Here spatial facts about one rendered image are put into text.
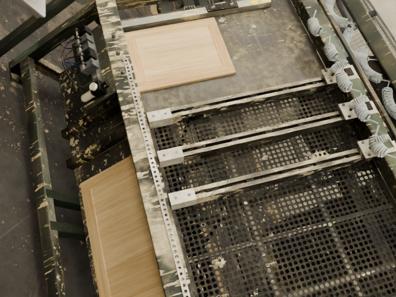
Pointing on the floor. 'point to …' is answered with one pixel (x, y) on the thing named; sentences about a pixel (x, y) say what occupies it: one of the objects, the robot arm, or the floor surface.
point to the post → (32, 25)
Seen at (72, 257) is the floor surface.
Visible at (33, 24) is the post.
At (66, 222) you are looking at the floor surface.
